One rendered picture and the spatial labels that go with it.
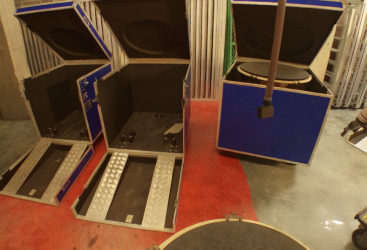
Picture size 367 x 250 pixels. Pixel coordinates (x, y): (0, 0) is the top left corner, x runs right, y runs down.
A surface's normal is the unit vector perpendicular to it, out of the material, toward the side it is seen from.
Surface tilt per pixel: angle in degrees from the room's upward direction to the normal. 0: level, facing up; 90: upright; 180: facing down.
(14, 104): 90
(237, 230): 0
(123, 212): 2
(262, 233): 0
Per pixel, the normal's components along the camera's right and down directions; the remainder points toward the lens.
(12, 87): -0.01, 0.44
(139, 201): 0.00, -0.88
